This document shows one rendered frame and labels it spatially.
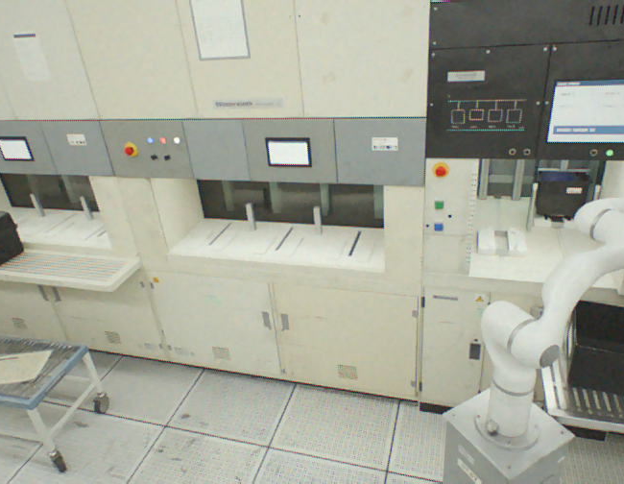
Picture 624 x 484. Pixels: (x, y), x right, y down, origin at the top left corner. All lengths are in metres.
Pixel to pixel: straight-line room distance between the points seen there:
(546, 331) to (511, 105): 0.86
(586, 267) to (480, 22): 0.89
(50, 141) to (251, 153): 1.08
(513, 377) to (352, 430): 1.30
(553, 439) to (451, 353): 0.85
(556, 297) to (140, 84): 1.83
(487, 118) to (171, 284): 1.80
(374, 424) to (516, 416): 1.19
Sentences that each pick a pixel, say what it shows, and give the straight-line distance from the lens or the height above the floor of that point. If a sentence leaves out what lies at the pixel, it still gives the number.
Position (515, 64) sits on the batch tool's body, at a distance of 1.90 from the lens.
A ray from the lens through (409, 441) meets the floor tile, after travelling 2.65.
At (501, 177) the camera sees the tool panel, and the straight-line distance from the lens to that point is 2.96.
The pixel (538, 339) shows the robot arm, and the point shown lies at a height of 1.17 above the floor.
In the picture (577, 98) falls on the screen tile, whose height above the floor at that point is 1.62.
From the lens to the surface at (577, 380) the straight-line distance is 1.93.
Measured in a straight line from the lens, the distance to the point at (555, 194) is 2.63.
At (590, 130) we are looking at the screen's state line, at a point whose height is 1.51.
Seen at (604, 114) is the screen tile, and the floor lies 1.57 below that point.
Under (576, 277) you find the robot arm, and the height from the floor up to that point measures 1.29.
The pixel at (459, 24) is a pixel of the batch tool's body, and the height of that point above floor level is 1.88.
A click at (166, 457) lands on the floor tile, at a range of 2.77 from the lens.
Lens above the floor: 2.05
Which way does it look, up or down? 28 degrees down
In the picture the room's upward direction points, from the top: 5 degrees counter-clockwise
